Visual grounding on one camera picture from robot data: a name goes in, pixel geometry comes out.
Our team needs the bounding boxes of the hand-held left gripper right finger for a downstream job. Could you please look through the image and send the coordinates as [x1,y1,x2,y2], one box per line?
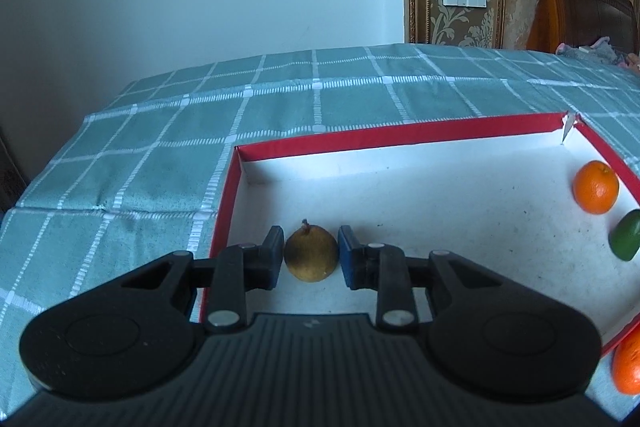
[338,225,502,334]

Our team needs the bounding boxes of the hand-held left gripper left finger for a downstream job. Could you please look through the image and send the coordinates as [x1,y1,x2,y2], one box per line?
[122,225,286,334]

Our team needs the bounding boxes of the small brown pear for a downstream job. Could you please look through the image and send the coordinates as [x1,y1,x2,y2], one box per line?
[284,219,341,283]

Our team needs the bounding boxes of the red cardboard box lid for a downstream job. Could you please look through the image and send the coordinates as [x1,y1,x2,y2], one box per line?
[199,112,640,358]

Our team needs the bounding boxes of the orange tangerine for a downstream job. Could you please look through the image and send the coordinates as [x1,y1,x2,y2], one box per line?
[611,334,640,395]
[573,160,620,214]

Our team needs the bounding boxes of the green tomato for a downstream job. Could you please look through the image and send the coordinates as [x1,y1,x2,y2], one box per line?
[608,209,640,263]

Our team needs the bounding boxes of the teal checked tablecloth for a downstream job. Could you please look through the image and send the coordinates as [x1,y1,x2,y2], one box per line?
[0,44,640,413]

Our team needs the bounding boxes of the pink grey clothes pile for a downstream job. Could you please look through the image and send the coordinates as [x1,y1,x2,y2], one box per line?
[554,37,640,68]

